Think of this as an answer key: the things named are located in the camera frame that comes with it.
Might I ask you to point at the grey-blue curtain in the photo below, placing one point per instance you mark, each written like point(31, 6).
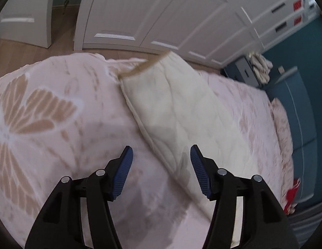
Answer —
point(303, 225)

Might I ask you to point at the cream quilted garment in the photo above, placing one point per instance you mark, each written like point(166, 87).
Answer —
point(176, 103)

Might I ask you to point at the white wall socket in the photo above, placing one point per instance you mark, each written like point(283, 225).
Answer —
point(281, 70)

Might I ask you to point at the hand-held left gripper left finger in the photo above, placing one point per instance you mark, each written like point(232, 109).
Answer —
point(122, 171)

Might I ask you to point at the pink fuzzy pillow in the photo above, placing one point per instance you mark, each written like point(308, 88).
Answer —
point(281, 127)

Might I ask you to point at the red cloth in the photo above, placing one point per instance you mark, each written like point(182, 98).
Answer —
point(290, 197)

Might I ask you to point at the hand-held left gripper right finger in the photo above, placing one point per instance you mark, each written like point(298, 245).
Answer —
point(200, 171)

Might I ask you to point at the blue padded headboard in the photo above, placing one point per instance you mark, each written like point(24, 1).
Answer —
point(298, 114)

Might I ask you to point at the pink floral bedspread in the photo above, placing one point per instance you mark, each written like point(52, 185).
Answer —
point(47, 147)

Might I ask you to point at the cream cloth bundle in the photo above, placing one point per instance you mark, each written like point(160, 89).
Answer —
point(259, 66)

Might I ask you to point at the white wardrobe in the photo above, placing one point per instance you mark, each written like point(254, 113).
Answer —
point(197, 13)

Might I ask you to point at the blue nightstand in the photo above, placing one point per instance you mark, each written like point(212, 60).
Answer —
point(241, 70)

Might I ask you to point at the red paper sticker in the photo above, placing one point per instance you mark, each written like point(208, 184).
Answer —
point(297, 21)
point(297, 6)

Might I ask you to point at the white door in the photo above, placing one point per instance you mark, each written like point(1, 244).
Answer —
point(28, 10)

